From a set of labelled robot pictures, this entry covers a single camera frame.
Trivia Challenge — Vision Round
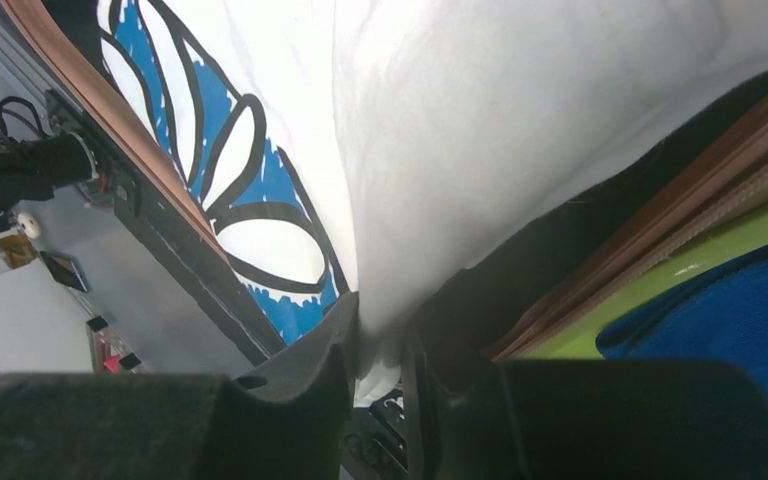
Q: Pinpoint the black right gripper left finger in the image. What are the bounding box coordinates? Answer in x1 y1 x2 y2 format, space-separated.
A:
0 293 358 479

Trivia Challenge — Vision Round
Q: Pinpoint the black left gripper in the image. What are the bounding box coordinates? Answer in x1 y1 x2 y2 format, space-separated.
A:
0 132 98 212

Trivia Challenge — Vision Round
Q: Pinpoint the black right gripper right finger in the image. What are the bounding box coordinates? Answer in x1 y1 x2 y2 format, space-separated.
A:
402 332 768 479

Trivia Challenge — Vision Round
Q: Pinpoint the pink hard-shell suitcase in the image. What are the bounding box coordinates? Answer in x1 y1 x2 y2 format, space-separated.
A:
2 1 768 364

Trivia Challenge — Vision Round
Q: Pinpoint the green plastic tray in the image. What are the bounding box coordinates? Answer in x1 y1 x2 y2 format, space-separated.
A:
515 205 768 359

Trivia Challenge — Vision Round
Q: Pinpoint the white printed garment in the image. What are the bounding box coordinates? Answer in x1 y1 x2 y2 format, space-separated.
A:
95 1 768 407

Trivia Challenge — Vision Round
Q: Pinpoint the blue cloth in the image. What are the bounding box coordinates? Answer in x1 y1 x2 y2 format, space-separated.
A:
595 245 768 397

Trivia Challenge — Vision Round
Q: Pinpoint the aluminium frame rail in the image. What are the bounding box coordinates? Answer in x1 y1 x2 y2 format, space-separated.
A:
0 1 284 375

